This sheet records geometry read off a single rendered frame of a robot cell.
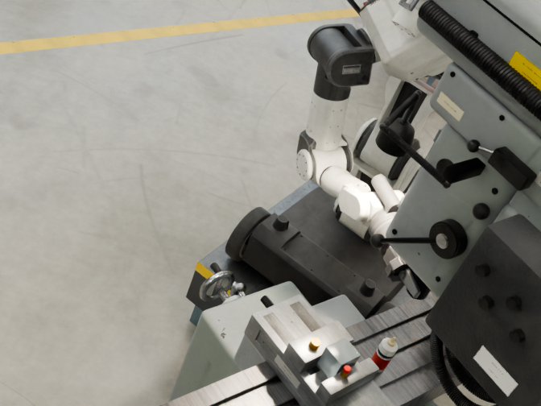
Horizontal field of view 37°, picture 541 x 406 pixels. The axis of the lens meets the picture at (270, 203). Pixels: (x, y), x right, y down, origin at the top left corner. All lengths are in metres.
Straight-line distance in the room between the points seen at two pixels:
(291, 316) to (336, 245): 0.91
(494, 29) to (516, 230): 0.37
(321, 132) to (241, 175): 1.79
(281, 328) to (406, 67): 0.66
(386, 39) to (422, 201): 0.50
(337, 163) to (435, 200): 0.56
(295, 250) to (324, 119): 0.74
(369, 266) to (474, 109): 1.40
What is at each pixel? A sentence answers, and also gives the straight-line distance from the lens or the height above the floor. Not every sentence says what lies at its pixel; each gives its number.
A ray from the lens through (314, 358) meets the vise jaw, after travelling 1.77.
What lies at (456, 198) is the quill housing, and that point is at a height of 1.52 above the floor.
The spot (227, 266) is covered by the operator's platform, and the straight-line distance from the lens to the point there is 2.77.
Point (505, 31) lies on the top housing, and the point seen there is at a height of 1.84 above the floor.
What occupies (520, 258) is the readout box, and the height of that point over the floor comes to 1.72.
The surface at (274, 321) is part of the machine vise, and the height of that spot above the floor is 1.00.
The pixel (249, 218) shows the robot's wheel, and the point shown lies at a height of 0.59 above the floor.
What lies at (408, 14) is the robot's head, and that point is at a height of 1.62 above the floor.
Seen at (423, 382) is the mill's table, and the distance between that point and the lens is 2.01.
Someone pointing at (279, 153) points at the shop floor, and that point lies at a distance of 3.99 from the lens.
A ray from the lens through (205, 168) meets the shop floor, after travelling 3.75.
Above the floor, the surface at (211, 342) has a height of 0.68.
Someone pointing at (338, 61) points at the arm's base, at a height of 1.44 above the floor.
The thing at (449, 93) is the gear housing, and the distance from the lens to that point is 1.45.
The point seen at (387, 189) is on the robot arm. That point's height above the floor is 1.30.
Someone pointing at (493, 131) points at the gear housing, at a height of 1.68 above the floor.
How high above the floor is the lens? 2.35
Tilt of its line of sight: 40 degrees down
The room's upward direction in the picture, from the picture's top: 22 degrees clockwise
